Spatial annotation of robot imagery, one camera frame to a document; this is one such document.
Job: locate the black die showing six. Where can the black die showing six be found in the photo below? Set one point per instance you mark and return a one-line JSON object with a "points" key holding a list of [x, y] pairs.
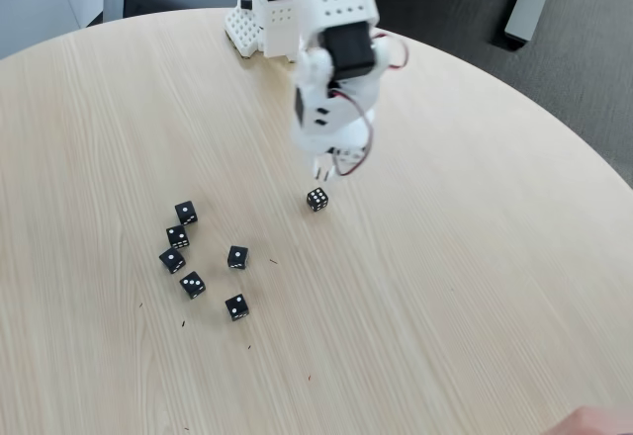
{"points": [[317, 200]]}

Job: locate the person's hand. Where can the person's hand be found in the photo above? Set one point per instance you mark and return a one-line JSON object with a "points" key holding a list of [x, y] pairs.
{"points": [[598, 422]]}

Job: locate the black die with white dots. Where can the black die with white dots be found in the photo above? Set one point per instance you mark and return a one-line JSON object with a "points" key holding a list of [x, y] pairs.
{"points": [[177, 236], [238, 257], [172, 260], [237, 307], [186, 213], [193, 285]]}

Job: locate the grey desk leg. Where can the grey desk leg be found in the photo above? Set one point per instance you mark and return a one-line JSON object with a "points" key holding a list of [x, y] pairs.
{"points": [[524, 10]]}

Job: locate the white cabinet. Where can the white cabinet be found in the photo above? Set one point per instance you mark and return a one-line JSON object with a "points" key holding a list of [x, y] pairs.
{"points": [[29, 0]]}

